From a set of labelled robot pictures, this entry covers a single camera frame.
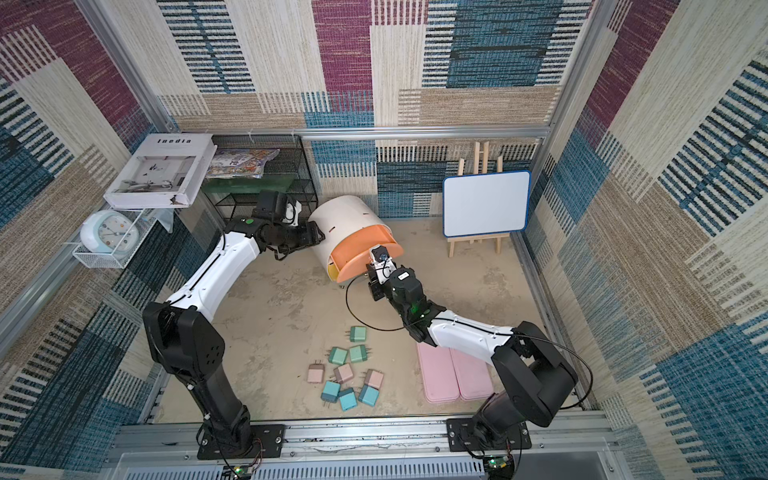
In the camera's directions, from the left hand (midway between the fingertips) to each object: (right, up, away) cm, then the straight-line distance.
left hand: (315, 236), depth 87 cm
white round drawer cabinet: (+6, +7, +6) cm, 11 cm away
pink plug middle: (+9, -37, -5) cm, 39 cm away
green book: (-22, +16, +7) cm, 28 cm away
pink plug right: (+17, -38, -6) cm, 42 cm away
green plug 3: (+7, -33, -2) cm, 34 cm away
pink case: (+38, -37, -6) cm, 53 cm away
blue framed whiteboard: (+53, +11, +12) cm, 56 cm away
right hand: (+17, -7, -5) cm, 19 cm away
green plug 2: (+13, -33, -2) cm, 35 cm away
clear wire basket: (-39, +4, -13) cm, 41 cm away
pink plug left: (+1, -37, -4) cm, 38 cm away
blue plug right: (+16, -42, -8) cm, 45 cm away
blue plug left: (+6, -41, -8) cm, 42 cm away
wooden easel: (+52, 0, +19) cm, 55 cm away
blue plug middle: (+10, -42, -9) cm, 44 cm away
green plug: (+12, -29, +2) cm, 31 cm away
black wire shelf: (-12, +26, +15) cm, 32 cm away
